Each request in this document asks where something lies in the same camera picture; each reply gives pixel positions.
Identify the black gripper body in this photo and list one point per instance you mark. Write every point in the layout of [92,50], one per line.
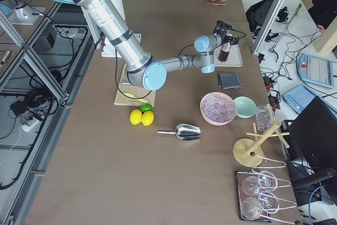
[226,40]

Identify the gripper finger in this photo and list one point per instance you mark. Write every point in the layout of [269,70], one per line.
[234,41]

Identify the tea bottle dark liquid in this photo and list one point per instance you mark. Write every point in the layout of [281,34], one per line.
[225,49]

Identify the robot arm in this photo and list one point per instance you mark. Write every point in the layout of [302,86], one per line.
[141,69]

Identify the cream rabbit tray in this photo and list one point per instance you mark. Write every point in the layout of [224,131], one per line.
[234,59]

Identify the black equipment case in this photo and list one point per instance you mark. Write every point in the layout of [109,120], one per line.
[257,13]

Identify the grey folded cloth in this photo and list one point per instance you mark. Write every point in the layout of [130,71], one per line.
[228,81]

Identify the mint green bowl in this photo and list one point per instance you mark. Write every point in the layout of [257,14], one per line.
[245,107]

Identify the clear ice cubes pile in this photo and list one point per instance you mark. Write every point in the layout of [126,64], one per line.
[217,108]

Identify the pink bowl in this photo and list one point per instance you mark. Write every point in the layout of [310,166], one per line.
[223,96]

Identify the clear glass jar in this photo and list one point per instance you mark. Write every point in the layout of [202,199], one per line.
[264,117]

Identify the blue teach pendant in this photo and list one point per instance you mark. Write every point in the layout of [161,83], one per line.
[316,70]
[300,96]

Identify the steel ice scoop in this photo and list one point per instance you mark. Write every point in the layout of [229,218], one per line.
[184,132]

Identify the green lime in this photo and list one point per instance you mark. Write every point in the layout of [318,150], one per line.
[145,108]

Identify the round wooden stand base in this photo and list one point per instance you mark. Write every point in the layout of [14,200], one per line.
[249,153]

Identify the yellow lemon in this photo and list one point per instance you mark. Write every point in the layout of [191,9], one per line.
[135,117]
[147,118]

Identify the wooden cutting board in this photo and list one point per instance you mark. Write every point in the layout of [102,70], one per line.
[120,99]

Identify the black monitor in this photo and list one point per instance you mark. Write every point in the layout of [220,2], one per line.
[313,139]

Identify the upturned wine glass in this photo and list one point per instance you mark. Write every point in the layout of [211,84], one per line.
[257,182]
[264,206]

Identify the black framed tray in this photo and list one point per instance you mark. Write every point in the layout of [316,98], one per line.
[241,195]

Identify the aluminium frame post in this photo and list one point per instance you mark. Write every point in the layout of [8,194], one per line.
[266,26]

